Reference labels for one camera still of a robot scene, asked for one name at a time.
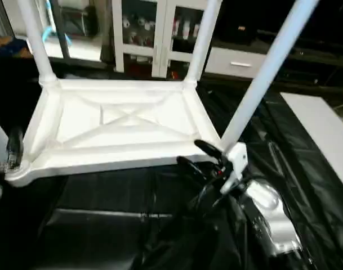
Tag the white plastic table top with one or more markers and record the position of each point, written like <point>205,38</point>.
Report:
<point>126,112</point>

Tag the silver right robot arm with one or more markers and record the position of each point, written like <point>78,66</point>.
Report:
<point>267,208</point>

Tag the white low drawer unit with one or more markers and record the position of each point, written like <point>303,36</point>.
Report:
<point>239,63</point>

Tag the blue cardboard box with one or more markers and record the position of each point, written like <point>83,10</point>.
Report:
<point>16,48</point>

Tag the black work mat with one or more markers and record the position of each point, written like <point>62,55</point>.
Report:
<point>103,225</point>

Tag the white sheet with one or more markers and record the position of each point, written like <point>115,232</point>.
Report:
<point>323,129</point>

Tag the white glass-door cabinet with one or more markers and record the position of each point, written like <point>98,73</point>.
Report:
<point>163,34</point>

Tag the grey metal pole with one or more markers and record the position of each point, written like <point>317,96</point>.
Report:
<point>61,34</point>

